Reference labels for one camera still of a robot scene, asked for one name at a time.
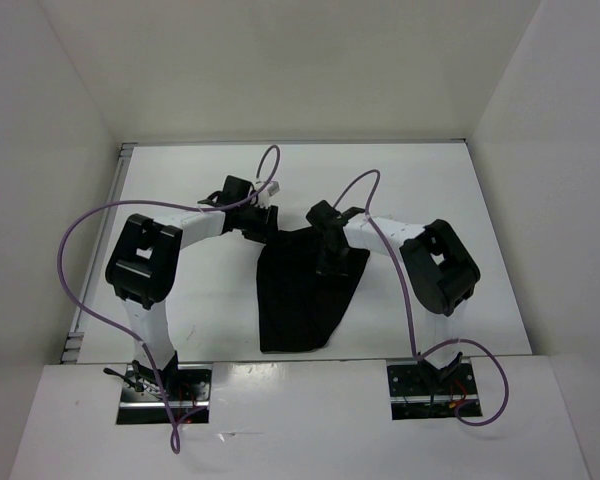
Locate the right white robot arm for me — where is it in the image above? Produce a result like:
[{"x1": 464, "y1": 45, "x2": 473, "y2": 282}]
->
[{"x1": 306, "y1": 201, "x2": 481, "y2": 393}]

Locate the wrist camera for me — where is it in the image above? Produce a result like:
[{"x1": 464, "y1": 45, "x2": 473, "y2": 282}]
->
[
  {"x1": 306, "y1": 200, "x2": 341, "y2": 232},
  {"x1": 218, "y1": 176, "x2": 280, "y2": 208}
]

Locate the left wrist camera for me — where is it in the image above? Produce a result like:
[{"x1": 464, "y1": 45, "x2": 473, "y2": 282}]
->
[{"x1": 218, "y1": 176, "x2": 280, "y2": 208}]

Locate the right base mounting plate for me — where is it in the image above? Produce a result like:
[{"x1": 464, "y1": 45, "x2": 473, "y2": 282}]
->
[{"x1": 386, "y1": 360, "x2": 482, "y2": 421}]

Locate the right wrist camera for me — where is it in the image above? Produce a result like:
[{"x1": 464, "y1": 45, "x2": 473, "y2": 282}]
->
[{"x1": 306, "y1": 200, "x2": 341, "y2": 232}]

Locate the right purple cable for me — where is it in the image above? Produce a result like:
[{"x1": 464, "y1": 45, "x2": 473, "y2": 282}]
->
[{"x1": 332, "y1": 169, "x2": 510, "y2": 427}]

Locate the black skirt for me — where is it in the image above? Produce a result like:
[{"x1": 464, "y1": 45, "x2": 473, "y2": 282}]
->
[{"x1": 256, "y1": 227, "x2": 370, "y2": 354}]

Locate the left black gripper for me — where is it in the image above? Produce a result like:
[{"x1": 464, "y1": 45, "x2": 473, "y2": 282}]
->
[{"x1": 236, "y1": 200, "x2": 282, "y2": 245}]

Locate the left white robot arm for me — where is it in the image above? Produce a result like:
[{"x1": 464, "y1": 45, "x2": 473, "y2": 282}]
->
[{"x1": 105, "y1": 201, "x2": 278, "y2": 400}]

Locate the base mounting plate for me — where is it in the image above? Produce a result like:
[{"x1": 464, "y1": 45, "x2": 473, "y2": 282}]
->
[
  {"x1": 116, "y1": 363, "x2": 213, "y2": 425},
  {"x1": 386, "y1": 360, "x2": 482, "y2": 421}
]

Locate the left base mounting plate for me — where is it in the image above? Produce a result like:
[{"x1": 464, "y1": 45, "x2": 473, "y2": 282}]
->
[{"x1": 116, "y1": 363, "x2": 213, "y2": 425}]

